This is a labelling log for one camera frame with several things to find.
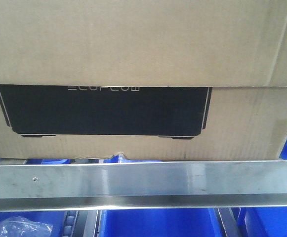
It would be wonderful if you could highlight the brown cardboard box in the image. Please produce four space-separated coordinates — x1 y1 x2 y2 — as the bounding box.
0 0 287 161

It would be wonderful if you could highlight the grey shelf divider left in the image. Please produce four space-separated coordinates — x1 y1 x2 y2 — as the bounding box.
62 210 101 237

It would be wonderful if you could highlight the grey shelf divider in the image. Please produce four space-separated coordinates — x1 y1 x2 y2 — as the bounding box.
62 210 101 237
215 207 242 237

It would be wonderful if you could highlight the grey shelf divider right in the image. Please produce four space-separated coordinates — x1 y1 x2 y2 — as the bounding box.
215 207 242 237

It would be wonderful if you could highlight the blue plastic bin centre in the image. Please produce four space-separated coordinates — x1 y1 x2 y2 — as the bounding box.
99 208 222 237

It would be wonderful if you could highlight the blue plastic bin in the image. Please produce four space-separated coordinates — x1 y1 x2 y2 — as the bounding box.
232 207 287 237
0 211 67 237
99 208 222 237

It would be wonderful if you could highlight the blue plastic bin left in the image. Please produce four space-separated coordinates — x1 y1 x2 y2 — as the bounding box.
0 211 67 237

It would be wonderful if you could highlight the blue plastic bin right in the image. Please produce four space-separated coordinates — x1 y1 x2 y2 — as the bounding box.
232 207 287 237

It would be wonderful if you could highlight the clear plastic bag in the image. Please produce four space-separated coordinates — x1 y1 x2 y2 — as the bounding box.
0 216 53 237

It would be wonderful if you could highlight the steel shelf front rail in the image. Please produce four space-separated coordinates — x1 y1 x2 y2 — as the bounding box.
0 160 287 211

